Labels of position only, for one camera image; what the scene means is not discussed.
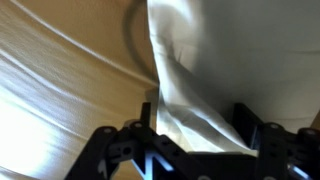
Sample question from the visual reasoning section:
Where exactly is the white cloth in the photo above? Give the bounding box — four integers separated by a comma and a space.
146, 0, 320, 158

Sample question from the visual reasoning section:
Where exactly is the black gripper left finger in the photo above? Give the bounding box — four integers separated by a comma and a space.
64, 101, 208, 180

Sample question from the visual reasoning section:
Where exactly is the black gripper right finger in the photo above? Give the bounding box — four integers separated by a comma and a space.
232, 102, 320, 180

